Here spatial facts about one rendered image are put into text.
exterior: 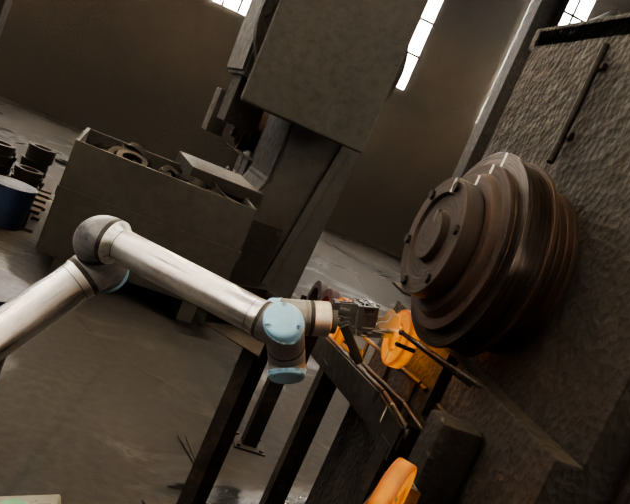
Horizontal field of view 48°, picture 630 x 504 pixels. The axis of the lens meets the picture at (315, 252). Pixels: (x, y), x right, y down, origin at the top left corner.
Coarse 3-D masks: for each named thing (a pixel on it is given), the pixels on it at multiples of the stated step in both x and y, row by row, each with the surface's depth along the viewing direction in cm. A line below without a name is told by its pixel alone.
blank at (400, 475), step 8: (392, 464) 113; (400, 464) 113; (408, 464) 115; (392, 472) 111; (400, 472) 112; (408, 472) 112; (384, 480) 110; (392, 480) 110; (400, 480) 110; (408, 480) 114; (376, 488) 110; (384, 488) 109; (392, 488) 109; (400, 488) 110; (408, 488) 119; (376, 496) 109; (384, 496) 109; (392, 496) 109; (400, 496) 118
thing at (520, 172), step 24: (528, 168) 152; (528, 192) 142; (528, 216) 139; (528, 240) 139; (504, 264) 140; (528, 264) 139; (504, 288) 138; (528, 288) 140; (480, 312) 142; (504, 312) 142; (432, 336) 158; (456, 336) 148; (480, 336) 146
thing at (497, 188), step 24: (480, 168) 163; (504, 168) 155; (504, 192) 147; (504, 216) 143; (480, 240) 145; (504, 240) 140; (480, 264) 143; (456, 288) 147; (480, 288) 142; (432, 312) 155; (456, 312) 148
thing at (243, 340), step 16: (256, 288) 219; (208, 320) 210; (224, 320) 215; (240, 336) 207; (256, 352) 196; (240, 368) 206; (256, 368) 205; (240, 384) 205; (256, 384) 208; (224, 400) 208; (240, 400) 206; (224, 416) 207; (240, 416) 209; (208, 432) 210; (224, 432) 207; (208, 448) 209; (224, 448) 210; (208, 464) 208; (192, 480) 211; (208, 480) 211; (176, 496) 223; (192, 496) 210; (208, 496) 214
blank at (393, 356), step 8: (400, 312) 186; (408, 312) 182; (400, 320) 184; (408, 320) 180; (408, 328) 178; (400, 336) 187; (416, 336) 177; (384, 344) 188; (392, 344) 186; (408, 344) 176; (384, 352) 186; (392, 352) 181; (400, 352) 177; (408, 352) 176; (384, 360) 184; (392, 360) 179; (400, 360) 178; (408, 360) 178
